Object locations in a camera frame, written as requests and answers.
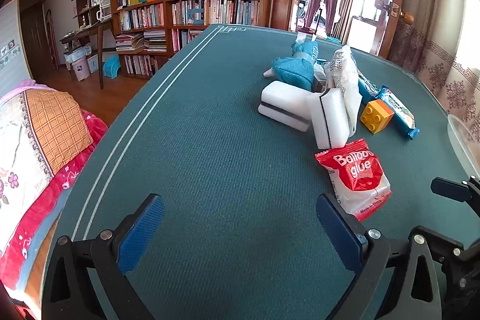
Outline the wooden desk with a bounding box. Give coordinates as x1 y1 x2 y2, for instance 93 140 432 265
60 20 115 90

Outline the pink bin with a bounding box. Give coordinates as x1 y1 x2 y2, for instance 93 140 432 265
71 55 91 81

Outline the red and white glue packet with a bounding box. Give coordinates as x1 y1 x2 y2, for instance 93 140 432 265
315 138 392 222

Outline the clear plastic bowl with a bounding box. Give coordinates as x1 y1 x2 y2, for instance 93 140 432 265
447 114 480 176

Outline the patterned white maroon curtain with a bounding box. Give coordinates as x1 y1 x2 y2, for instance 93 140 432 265
388 0 480 126

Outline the white bag with mesh print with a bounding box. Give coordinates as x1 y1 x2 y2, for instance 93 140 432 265
324 44 364 137

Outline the patchwork quilt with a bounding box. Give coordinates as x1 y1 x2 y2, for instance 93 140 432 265
0 79 109 306

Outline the yellow and orange toy brick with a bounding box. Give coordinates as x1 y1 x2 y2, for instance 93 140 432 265
360 99 395 135

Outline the blue plastic stool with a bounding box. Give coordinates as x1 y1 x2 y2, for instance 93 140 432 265
103 55 121 78

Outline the white sponge with black stripe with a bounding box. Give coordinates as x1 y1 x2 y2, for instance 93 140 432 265
305 88 349 150
258 80 314 131

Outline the stack of magazines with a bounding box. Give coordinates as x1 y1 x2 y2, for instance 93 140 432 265
115 29 167 52

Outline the small blue packet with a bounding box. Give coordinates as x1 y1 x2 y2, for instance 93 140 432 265
356 70 381 105

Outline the large blue snack packet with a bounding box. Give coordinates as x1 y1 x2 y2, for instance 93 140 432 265
377 85 421 141

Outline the dark wooden wardrobe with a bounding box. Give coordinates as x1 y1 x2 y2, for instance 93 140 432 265
19 3 57 71

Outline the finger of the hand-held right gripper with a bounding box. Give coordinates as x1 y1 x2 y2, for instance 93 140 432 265
430 175 480 204

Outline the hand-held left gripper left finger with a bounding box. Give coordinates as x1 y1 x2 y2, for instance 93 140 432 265
42 193 166 320

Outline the large teal cloth bag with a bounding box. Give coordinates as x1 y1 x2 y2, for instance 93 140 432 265
272 55 315 92

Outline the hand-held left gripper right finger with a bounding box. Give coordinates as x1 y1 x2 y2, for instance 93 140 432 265
316 193 443 320

